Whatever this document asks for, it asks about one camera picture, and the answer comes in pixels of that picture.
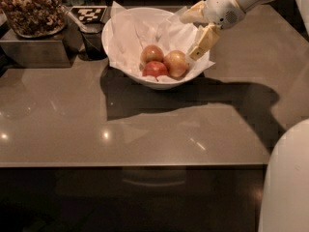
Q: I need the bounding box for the yellow-red apple back left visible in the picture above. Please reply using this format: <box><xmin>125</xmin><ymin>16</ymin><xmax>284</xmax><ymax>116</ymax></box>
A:
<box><xmin>140</xmin><ymin>44</ymin><xmax>164</xmax><ymax>65</ymax></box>

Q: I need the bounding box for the white paper liner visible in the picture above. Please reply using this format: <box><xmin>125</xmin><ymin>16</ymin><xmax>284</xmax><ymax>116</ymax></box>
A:
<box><xmin>101</xmin><ymin>2</ymin><xmax>213</xmax><ymax>90</ymax></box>

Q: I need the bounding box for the checkered marker tag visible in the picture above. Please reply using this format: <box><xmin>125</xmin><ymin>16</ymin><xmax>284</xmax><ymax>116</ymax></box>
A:
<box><xmin>70</xmin><ymin>6</ymin><xmax>107</xmax><ymax>23</ymax></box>

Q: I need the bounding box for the glass jar of nuts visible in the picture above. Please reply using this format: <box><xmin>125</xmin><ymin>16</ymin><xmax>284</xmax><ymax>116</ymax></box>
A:
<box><xmin>0</xmin><ymin>0</ymin><xmax>66</xmax><ymax>39</ymax></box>

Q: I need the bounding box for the red apple front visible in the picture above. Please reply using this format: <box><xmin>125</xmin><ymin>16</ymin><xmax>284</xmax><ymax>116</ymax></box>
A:
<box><xmin>142</xmin><ymin>61</ymin><xmax>168</xmax><ymax>77</ymax></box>

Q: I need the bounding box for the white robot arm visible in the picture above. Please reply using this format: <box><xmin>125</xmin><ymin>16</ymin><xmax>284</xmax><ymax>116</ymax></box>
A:
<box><xmin>181</xmin><ymin>0</ymin><xmax>309</xmax><ymax>232</ymax></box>

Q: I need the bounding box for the dark cup with scoop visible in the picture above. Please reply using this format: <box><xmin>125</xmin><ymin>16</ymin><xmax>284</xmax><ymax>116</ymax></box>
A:
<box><xmin>63</xmin><ymin>7</ymin><xmax>106</xmax><ymax>60</ymax></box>

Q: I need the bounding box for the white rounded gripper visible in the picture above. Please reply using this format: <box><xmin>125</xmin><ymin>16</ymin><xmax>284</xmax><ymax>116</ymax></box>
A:
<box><xmin>180</xmin><ymin>0</ymin><xmax>245</xmax><ymax>61</ymax></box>

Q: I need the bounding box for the white bowl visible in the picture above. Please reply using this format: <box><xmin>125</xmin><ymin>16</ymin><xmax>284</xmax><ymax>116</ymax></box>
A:
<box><xmin>101</xmin><ymin>6</ymin><xmax>212</xmax><ymax>90</ymax></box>

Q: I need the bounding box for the yellow apple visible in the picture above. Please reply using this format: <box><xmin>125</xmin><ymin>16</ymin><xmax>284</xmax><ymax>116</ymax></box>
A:
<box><xmin>163</xmin><ymin>50</ymin><xmax>189</xmax><ymax>78</ymax></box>

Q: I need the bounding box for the metal box stand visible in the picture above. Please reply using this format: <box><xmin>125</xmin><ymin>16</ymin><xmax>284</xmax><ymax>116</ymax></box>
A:
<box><xmin>0</xmin><ymin>23</ymin><xmax>83</xmax><ymax>69</ymax></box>

